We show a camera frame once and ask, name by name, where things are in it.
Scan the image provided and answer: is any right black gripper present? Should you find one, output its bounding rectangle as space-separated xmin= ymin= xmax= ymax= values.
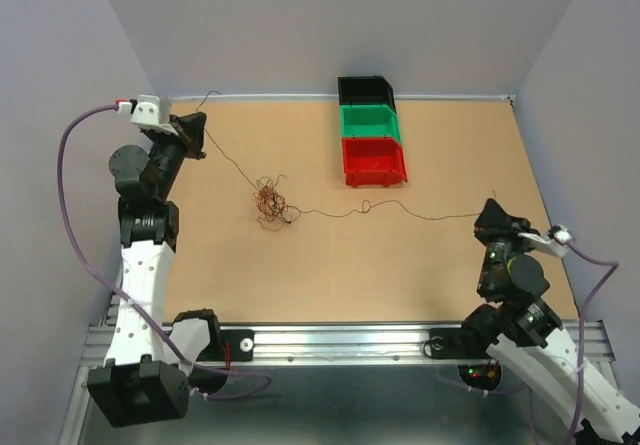
xmin=471 ymin=195 xmax=537 ymax=296

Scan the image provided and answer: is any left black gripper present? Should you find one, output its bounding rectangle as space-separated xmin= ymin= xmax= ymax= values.
xmin=147 ymin=111 xmax=204 ymax=200

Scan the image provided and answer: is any thin black wire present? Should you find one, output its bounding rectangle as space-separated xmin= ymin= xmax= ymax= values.
xmin=192 ymin=89 xmax=497 ymax=226

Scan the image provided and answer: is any red storage bin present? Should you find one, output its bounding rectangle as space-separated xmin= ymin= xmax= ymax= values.
xmin=342 ymin=137 xmax=408 ymax=188

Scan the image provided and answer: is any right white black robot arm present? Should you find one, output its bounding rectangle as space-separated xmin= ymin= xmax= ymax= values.
xmin=460 ymin=198 xmax=639 ymax=444

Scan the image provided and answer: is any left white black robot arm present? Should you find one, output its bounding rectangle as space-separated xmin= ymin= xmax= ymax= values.
xmin=87 ymin=112 xmax=223 ymax=428

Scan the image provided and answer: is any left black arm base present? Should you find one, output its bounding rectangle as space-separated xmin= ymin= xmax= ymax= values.
xmin=188 ymin=329 xmax=254 ymax=394

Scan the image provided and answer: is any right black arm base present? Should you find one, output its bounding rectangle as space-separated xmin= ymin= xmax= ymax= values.
xmin=422 ymin=328 xmax=502 ymax=392

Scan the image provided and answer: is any green storage bin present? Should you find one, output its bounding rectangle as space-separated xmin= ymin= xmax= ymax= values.
xmin=340 ymin=104 xmax=402 ymax=144

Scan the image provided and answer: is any black storage bin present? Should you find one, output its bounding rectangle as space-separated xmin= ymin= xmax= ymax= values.
xmin=337 ymin=75 xmax=397 ymax=113

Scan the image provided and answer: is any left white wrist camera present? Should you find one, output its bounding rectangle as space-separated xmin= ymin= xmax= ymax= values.
xmin=115 ymin=95 xmax=178 ymax=135

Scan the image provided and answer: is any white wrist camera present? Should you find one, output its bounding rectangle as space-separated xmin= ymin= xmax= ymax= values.
xmin=115 ymin=95 xmax=178 ymax=135
xmin=518 ymin=225 xmax=574 ymax=258

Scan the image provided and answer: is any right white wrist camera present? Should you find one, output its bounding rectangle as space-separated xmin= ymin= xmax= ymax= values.
xmin=518 ymin=225 xmax=574 ymax=258

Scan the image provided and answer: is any aluminium table edge frame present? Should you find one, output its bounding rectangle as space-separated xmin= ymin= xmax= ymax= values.
xmin=99 ymin=93 xmax=516 ymax=326

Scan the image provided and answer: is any aluminium front rail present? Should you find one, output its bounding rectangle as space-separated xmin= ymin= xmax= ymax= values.
xmin=80 ymin=322 xmax=615 ymax=368

